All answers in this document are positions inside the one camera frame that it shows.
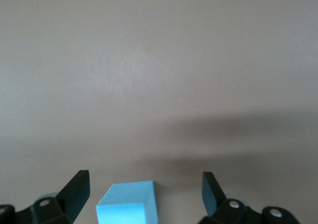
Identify light blue foam block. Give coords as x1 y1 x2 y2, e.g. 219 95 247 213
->
95 180 159 224

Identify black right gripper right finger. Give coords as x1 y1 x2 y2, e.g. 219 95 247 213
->
198 171 300 224

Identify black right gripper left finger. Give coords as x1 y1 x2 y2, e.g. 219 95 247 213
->
0 170 90 224

